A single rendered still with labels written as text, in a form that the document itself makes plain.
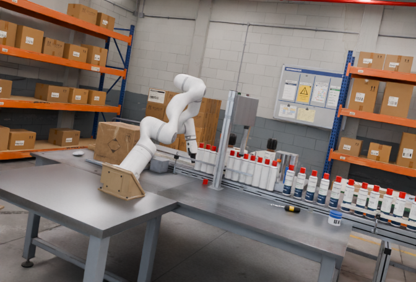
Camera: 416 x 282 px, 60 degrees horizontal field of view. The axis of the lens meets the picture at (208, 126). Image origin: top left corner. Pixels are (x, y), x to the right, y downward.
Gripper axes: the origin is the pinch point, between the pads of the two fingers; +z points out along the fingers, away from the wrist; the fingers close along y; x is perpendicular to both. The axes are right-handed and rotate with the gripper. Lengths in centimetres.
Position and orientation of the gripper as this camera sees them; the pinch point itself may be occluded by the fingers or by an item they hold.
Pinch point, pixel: (193, 160)
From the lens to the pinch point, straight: 271.7
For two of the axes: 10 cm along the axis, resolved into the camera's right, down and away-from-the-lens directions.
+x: -8.9, 1.5, 4.2
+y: 4.3, 0.0, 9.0
